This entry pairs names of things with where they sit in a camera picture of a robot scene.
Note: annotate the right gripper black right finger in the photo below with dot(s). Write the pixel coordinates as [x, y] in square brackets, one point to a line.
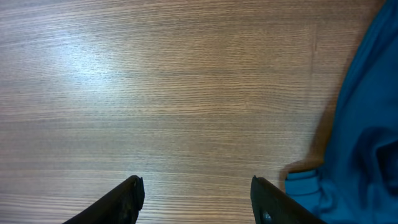
[271, 206]

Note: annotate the dark blue garment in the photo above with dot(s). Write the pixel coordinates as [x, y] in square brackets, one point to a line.
[357, 183]

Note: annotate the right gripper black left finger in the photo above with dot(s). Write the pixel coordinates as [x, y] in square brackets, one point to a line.
[120, 205]

